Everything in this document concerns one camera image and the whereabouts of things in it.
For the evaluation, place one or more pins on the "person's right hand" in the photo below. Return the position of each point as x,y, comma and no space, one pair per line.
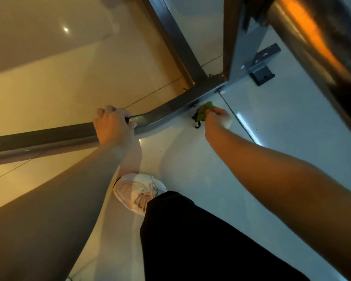
217,121

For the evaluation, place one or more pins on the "person's left hand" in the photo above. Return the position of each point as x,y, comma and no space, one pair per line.
114,128

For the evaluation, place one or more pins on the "green cleaning cloth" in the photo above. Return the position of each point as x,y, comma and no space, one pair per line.
202,111

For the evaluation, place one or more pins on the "grey steel gym machine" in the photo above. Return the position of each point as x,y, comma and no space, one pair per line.
169,105

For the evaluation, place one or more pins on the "person's right forearm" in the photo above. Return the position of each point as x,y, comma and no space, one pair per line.
292,190

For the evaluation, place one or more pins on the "person's left forearm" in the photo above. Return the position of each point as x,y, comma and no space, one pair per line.
47,219

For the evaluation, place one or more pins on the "person's white right shoe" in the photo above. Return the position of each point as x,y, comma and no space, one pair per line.
137,193

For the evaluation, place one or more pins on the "person's black trousers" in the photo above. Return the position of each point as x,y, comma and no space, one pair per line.
205,243

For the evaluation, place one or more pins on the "chrome weight storage peg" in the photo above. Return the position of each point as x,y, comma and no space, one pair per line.
322,49

